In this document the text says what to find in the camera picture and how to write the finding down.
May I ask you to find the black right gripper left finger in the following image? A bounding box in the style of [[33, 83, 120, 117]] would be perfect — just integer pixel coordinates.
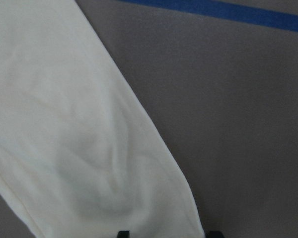
[[117, 231, 130, 238]]

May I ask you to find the cream long-sleeve printed shirt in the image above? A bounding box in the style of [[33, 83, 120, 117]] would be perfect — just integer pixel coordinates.
[[0, 0, 205, 238]]

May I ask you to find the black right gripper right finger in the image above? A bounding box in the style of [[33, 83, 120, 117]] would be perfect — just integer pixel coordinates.
[[207, 231, 222, 238]]

